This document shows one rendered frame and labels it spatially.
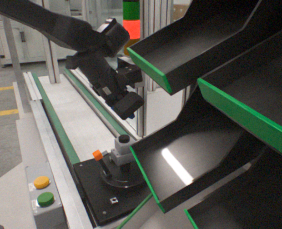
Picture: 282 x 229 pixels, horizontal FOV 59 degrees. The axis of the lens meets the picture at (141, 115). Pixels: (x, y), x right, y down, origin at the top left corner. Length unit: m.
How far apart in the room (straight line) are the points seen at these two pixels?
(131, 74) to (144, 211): 0.29
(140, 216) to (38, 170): 0.40
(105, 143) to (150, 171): 0.60
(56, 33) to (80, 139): 0.60
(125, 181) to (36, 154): 0.50
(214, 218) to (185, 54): 0.20
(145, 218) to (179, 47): 0.34
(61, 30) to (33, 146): 0.73
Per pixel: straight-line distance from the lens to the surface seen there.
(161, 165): 0.39
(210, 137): 0.40
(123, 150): 0.65
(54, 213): 0.70
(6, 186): 0.97
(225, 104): 0.20
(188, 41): 0.34
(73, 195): 0.71
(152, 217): 0.53
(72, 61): 0.52
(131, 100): 0.52
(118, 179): 0.69
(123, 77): 0.56
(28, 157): 1.07
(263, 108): 0.21
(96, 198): 0.67
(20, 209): 0.87
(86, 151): 0.94
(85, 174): 0.75
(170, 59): 0.31
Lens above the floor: 1.44
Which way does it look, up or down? 27 degrees down
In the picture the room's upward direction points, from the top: straight up
